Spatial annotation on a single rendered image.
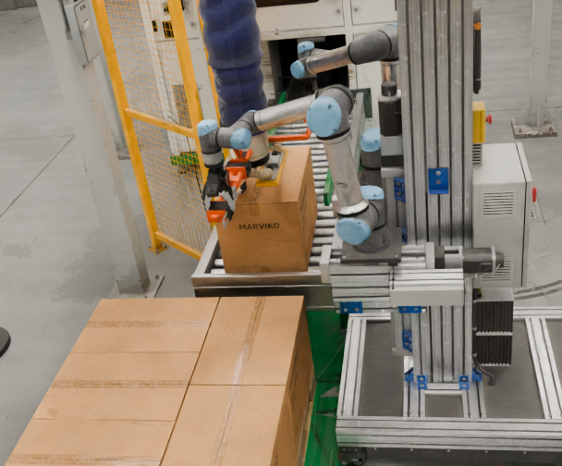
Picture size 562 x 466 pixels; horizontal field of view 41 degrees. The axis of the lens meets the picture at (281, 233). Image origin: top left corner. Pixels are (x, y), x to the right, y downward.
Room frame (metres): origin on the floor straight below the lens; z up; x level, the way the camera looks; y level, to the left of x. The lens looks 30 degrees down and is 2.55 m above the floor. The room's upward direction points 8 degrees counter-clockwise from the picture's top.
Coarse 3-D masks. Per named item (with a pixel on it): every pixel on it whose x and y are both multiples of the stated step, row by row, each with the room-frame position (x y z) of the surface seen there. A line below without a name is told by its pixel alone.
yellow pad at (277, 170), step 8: (272, 152) 3.24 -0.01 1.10; (280, 152) 3.22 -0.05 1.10; (288, 152) 3.25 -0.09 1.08; (280, 160) 3.13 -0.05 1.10; (264, 168) 3.07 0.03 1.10; (272, 168) 3.03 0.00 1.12; (280, 168) 3.06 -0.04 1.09; (280, 176) 2.99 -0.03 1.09; (256, 184) 2.95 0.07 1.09; (264, 184) 2.94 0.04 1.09; (272, 184) 2.93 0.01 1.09
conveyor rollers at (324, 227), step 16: (352, 112) 4.95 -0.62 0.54; (288, 128) 4.87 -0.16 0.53; (304, 128) 4.78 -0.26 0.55; (272, 144) 4.62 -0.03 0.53; (288, 144) 4.59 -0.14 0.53; (304, 144) 4.50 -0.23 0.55; (320, 144) 4.47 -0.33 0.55; (320, 160) 4.28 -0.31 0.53; (320, 176) 4.02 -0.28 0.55; (320, 192) 3.83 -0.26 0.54; (320, 208) 3.65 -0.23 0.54; (320, 224) 3.48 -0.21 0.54; (320, 240) 3.30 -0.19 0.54; (320, 256) 3.14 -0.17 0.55; (224, 272) 3.14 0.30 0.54
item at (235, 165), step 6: (228, 162) 2.91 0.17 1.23; (234, 162) 2.92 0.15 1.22; (240, 162) 2.91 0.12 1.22; (246, 162) 2.90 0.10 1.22; (228, 168) 2.84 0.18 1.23; (234, 168) 2.84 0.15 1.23; (240, 168) 2.83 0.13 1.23; (246, 168) 2.84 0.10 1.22; (234, 174) 2.84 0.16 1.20; (246, 174) 2.84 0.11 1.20
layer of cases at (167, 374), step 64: (128, 320) 2.85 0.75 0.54; (192, 320) 2.78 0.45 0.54; (256, 320) 2.71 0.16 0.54; (64, 384) 2.46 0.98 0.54; (128, 384) 2.40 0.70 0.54; (192, 384) 2.35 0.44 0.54; (256, 384) 2.29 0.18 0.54; (64, 448) 2.09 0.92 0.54; (128, 448) 2.04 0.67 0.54; (192, 448) 1.99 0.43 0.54; (256, 448) 1.95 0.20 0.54
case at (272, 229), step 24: (288, 168) 3.35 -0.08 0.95; (312, 168) 3.58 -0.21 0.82; (240, 192) 3.17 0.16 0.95; (264, 192) 3.13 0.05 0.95; (288, 192) 3.10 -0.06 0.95; (312, 192) 3.49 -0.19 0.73; (240, 216) 3.06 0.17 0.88; (264, 216) 3.03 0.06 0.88; (288, 216) 3.01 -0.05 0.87; (312, 216) 3.39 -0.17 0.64; (240, 240) 3.06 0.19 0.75; (264, 240) 3.04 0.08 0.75; (288, 240) 3.01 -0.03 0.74; (240, 264) 3.06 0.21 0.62; (264, 264) 3.04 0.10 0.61; (288, 264) 3.02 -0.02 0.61
